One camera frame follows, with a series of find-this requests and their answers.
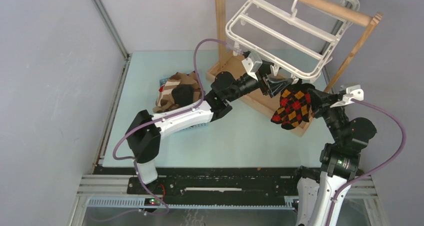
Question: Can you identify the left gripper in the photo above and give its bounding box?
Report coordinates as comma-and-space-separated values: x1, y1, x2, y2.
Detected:
225, 59, 292, 103

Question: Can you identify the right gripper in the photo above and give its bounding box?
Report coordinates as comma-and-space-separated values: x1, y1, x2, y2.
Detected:
309, 86, 349, 143

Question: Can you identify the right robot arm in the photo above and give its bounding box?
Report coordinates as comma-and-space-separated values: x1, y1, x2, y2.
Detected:
290, 88, 377, 226

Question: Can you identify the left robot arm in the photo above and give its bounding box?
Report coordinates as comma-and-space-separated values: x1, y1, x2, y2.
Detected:
125, 61, 295, 194

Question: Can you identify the white plastic clip hanger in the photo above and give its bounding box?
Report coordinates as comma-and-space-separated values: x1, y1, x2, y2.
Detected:
225, 0, 351, 83

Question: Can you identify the pile of socks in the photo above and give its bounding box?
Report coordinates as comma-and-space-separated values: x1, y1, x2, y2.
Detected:
153, 71, 201, 113

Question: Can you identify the light blue perforated basket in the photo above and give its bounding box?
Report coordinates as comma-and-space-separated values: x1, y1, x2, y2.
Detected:
158, 78, 210, 133

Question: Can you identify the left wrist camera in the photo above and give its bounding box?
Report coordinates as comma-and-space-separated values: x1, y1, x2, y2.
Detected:
241, 51, 263, 81

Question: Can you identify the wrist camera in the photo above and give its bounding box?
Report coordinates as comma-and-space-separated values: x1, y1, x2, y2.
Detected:
241, 51, 263, 81
330, 84, 364, 108

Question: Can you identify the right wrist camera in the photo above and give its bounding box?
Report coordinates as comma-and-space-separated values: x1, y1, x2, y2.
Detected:
330, 84, 364, 108

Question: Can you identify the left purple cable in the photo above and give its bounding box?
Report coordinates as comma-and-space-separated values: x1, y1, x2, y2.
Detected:
112, 38, 248, 217

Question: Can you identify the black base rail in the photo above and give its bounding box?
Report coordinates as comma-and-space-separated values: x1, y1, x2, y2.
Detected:
94, 166, 332, 208

